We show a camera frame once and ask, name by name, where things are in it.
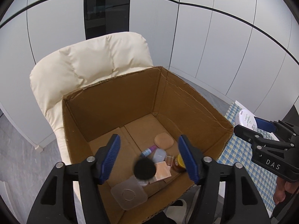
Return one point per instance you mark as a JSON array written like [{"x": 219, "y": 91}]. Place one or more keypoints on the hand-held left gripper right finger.
[{"x": 188, "y": 158}]

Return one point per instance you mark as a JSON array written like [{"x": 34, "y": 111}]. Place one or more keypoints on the clear plastic container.
[{"x": 127, "y": 194}]

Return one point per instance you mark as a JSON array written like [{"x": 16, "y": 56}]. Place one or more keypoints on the small purple blue bottle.
[{"x": 147, "y": 152}]

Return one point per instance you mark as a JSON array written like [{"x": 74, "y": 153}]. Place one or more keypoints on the black round lid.
[{"x": 144, "y": 169}]

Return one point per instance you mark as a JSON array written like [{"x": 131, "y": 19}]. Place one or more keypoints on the translucent plastic case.
[{"x": 159, "y": 155}]

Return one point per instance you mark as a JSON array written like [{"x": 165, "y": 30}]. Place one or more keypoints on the brown cardboard box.
[{"x": 112, "y": 107}]

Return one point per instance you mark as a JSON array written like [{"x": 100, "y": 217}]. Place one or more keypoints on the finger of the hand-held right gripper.
[
  {"x": 248, "y": 134},
  {"x": 266, "y": 125}
]

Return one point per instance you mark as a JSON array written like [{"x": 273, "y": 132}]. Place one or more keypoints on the peach oval sponge pad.
[{"x": 163, "y": 141}]

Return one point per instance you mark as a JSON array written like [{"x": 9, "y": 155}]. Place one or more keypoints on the dark glass door panel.
[{"x": 106, "y": 4}]

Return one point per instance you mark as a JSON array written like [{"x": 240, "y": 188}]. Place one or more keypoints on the person's right hand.
[{"x": 281, "y": 191}]

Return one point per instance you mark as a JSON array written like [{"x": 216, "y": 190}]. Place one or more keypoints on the beige carton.
[{"x": 161, "y": 172}]

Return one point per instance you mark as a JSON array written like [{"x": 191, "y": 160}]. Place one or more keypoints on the blue yellow checked tablecloth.
[{"x": 243, "y": 158}]

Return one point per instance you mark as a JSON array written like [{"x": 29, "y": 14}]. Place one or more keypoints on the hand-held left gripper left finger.
[{"x": 111, "y": 158}]

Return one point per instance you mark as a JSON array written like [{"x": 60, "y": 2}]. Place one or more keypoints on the cream padded armchair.
[{"x": 93, "y": 56}]

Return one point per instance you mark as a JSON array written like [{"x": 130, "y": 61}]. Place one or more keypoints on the red jar yellow lid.
[{"x": 178, "y": 165}]

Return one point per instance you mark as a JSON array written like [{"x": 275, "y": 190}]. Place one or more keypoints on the clear bottle pink cap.
[{"x": 170, "y": 160}]

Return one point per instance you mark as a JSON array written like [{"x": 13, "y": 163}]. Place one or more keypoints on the white round compact green print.
[{"x": 245, "y": 117}]

